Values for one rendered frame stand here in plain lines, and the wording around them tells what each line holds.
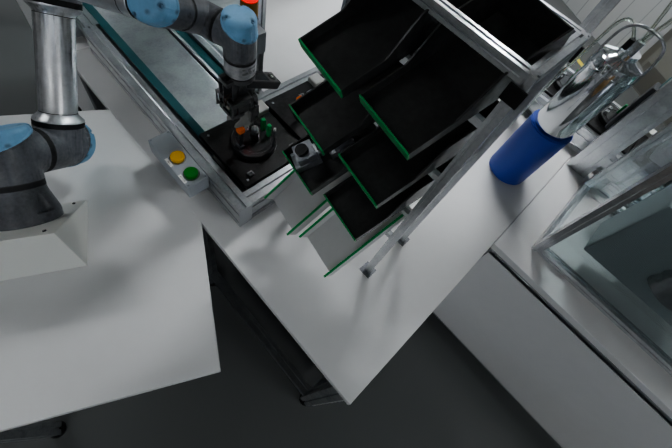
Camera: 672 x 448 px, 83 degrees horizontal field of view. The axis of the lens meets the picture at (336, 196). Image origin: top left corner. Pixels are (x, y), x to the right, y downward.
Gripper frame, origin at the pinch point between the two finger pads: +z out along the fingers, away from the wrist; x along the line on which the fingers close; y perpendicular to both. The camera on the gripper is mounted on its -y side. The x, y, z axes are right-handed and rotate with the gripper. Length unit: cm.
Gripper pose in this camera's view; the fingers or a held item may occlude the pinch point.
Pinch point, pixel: (246, 122)
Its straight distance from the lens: 113.5
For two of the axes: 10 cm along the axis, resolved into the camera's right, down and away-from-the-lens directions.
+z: -2.1, 4.9, 8.4
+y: -7.1, 5.2, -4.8
